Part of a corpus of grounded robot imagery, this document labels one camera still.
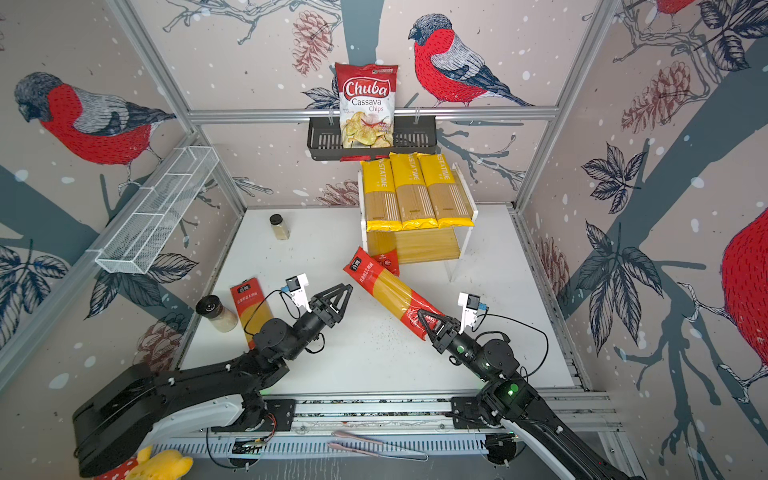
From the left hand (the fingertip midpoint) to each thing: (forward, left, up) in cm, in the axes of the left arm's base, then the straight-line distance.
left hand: (347, 291), depth 69 cm
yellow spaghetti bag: (+20, -8, +10) cm, 24 cm away
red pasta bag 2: (0, -12, -3) cm, 13 cm away
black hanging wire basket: (+51, -17, +10) cm, 55 cm away
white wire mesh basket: (+21, +52, +6) cm, 56 cm away
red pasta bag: (+8, +34, -24) cm, 42 cm away
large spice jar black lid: (+2, +38, -15) cm, 41 cm away
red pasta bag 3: (+19, -8, -7) cm, 22 cm away
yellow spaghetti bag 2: (+21, -17, +10) cm, 28 cm away
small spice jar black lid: (+36, +30, -20) cm, 51 cm away
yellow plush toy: (-31, +39, -19) cm, 54 cm away
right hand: (-6, -16, -3) cm, 17 cm away
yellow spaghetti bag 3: (+18, -25, +11) cm, 33 cm away
